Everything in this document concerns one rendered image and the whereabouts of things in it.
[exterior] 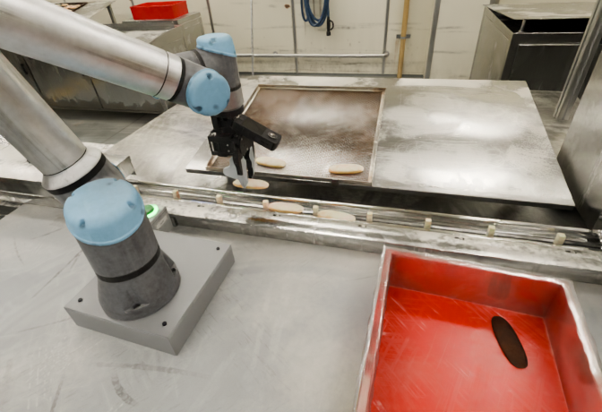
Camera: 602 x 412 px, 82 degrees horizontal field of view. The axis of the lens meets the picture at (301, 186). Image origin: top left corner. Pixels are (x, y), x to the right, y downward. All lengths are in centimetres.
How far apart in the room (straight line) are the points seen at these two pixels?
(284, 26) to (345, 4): 78
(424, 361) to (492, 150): 65
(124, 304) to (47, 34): 45
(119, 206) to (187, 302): 23
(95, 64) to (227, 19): 441
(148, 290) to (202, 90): 37
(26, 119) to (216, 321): 49
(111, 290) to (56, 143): 27
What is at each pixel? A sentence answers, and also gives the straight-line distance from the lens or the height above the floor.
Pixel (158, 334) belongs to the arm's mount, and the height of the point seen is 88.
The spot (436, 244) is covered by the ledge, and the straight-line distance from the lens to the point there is 84.
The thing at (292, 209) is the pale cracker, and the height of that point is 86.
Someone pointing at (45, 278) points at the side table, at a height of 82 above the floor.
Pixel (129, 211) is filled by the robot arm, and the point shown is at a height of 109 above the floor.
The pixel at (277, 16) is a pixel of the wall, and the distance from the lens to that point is 469.
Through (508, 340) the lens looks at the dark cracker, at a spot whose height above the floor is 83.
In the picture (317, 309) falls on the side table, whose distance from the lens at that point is 75.
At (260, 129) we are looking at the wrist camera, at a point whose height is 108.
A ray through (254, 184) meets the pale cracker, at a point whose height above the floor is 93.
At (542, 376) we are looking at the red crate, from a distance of 76.
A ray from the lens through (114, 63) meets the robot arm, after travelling 57.
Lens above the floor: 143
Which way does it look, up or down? 35 degrees down
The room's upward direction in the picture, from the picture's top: 4 degrees counter-clockwise
